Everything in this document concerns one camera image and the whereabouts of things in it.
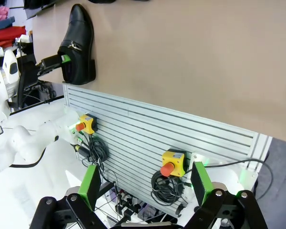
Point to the red folded cloth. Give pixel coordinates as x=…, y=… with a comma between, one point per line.
x=7, y=34

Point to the black zipper dress shoe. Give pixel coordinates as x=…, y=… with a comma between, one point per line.
x=78, y=35

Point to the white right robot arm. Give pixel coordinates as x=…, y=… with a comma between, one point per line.
x=226, y=175

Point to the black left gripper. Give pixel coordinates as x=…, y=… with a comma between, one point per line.
x=28, y=71

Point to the yellow emergency stop box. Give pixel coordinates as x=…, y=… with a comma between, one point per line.
x=89, y=122
x=175, y=159

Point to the blue folded cloth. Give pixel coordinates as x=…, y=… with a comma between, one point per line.
x=1, y=23

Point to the aluminium profile panel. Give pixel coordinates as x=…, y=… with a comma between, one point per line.
x=157, y=124

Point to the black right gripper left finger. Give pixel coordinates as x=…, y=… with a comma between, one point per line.
x=90, y=188

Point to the black loafer shoe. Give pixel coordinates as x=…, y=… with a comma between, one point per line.
x=101, y=1
x=140, y=0

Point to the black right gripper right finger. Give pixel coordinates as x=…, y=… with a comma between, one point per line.
x=200, y=183

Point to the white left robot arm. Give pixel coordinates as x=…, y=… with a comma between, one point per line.
x=21, y=143

